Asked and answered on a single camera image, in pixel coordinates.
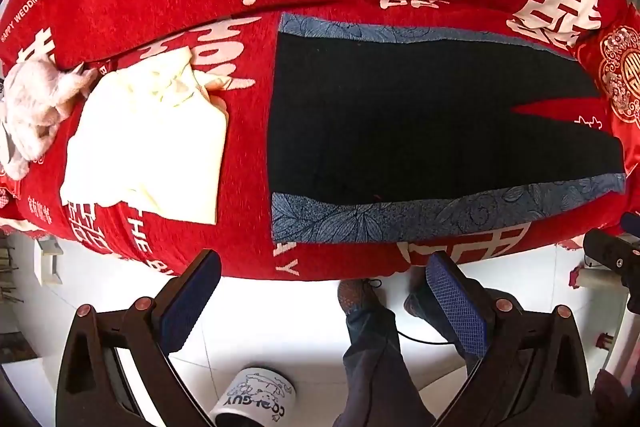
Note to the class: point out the person's right shoe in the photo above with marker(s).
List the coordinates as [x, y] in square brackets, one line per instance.
[416, 302]

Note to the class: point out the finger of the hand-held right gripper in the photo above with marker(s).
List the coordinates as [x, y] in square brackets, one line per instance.
[631, 223]

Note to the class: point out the pink fluffy cloth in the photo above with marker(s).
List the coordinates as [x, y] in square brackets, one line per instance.
[35, 107]

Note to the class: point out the black pants with blue trim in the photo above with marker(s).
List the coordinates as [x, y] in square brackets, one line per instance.
[400, 122]

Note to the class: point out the white printed bucket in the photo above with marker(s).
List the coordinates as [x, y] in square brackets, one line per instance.
[257, 399]

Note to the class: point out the metal rack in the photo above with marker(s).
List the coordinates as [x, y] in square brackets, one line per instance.
[9, 272]

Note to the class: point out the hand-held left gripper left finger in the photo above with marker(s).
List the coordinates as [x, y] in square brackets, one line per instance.
[192, 302]

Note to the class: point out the white roll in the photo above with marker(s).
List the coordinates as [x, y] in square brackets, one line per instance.
[597, 278]

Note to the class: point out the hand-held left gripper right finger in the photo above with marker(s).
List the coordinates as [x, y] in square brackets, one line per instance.
[457, 307]

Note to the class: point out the red embroidered pillow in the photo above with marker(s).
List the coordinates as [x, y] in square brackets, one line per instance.
[620, 72]

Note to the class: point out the small red object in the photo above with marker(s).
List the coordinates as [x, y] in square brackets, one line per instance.
[605, 340]

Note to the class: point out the person's left shoe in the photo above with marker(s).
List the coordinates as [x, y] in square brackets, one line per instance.
[357, 294]

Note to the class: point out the cream folded cloth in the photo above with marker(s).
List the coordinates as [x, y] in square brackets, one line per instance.
[150, 147]

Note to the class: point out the person's shoe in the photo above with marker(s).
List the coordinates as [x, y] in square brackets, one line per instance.
[416, 302]
[357, 294]

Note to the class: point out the white box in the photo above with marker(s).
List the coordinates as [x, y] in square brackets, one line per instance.
[47, 259]

